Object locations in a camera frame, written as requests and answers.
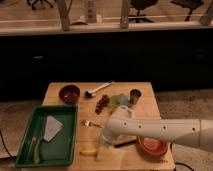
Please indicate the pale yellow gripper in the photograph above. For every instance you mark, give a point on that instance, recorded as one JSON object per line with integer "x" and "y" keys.
{"x": 104, "y": 153}

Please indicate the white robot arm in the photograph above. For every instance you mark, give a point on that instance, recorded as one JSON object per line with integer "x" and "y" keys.
{"x": 194, "y": 133}

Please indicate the yellow banana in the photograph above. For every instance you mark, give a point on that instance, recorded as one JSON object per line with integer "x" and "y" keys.
{"x": 88, "y": 152}

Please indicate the orange bowl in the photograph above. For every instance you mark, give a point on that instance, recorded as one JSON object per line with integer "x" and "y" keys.
{"x": 151, "y": 147}

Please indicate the purple bowl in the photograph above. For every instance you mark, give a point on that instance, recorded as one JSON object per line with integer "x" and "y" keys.
{"x": 69, "y": 94}

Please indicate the dark sponge block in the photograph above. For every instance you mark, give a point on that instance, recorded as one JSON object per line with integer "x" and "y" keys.
{"x": 125, "y": 140}

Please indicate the silver fork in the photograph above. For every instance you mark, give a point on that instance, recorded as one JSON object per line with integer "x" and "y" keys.
{"x": 88, "y": 123}

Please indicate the dark red grapes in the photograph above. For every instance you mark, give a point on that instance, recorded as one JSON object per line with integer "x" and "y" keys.
{"x": 103, "y": 102}

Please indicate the wooden table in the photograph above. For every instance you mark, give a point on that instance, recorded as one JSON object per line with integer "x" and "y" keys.
{"x": 125, "y": 158}

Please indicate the green plastic tray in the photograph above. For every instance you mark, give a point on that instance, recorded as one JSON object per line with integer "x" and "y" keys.
{"x": 60, "y": 150}

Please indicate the grey cloth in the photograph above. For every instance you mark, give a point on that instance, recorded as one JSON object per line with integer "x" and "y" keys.
{"x": 52, "y": 128}

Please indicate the dark metal cup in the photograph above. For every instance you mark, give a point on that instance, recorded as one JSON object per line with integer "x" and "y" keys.
{"x": 135, "y": 94}

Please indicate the green handled utensil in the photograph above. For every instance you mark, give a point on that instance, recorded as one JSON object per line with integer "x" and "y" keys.
{"x": 36, "y": 154}

